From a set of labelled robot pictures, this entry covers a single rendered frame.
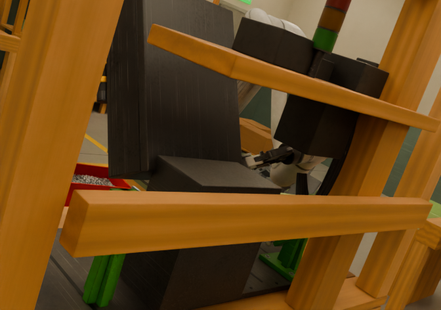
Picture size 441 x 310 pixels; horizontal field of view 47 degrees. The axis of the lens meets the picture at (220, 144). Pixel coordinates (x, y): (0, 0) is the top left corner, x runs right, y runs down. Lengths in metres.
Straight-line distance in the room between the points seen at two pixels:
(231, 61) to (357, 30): 8.77
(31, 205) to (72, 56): 0.22
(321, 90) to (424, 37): 0.47
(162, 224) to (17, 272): 0.23
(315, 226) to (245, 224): 0.26
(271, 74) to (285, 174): 0.97
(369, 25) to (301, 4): 1.58
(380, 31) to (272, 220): 8.40
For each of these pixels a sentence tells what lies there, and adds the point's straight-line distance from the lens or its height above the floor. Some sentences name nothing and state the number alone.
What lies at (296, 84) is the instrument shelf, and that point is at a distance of 0.97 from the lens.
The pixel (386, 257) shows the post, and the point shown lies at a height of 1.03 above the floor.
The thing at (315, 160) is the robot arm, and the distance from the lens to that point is 1.76.
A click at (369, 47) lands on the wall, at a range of 9.39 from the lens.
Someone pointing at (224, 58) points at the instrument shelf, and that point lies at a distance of 0.86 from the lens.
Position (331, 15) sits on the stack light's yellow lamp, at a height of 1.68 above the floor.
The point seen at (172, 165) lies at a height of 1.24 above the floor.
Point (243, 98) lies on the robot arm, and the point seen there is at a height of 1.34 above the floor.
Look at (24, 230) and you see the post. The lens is 0.79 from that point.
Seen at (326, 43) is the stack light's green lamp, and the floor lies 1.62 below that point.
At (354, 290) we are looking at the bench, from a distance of 1.92.
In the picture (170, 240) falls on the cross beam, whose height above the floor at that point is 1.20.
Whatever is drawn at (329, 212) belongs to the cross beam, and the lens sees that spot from 1.25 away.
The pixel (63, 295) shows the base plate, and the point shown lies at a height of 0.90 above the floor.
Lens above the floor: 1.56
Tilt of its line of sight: 11 degrees down
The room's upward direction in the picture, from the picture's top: 19 degrees clockwise
